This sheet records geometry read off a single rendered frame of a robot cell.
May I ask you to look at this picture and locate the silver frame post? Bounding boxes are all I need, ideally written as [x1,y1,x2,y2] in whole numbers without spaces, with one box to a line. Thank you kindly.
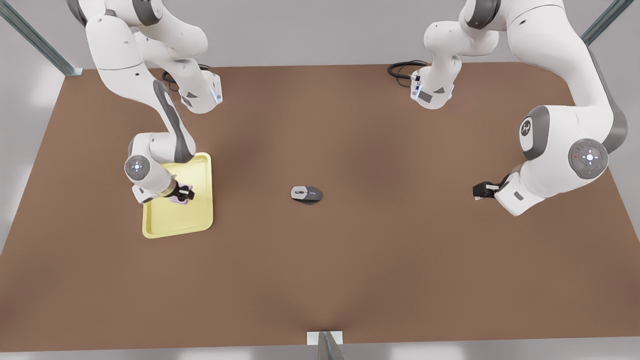
[0,0,84,77]
[581,0,634,46]
[306,330,345,360]

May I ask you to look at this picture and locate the black cable loop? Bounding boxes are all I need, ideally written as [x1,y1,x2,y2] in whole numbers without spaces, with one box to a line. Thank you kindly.
[387,60,432,89]
[161,63,211,92]

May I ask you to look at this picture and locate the grey computer mouse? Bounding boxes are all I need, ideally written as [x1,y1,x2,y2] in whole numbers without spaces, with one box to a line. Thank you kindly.
[290,185,324,206]

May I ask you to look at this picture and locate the yellow rectangular tray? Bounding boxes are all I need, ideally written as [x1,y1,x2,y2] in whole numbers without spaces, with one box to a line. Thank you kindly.
[142,152,214,239]

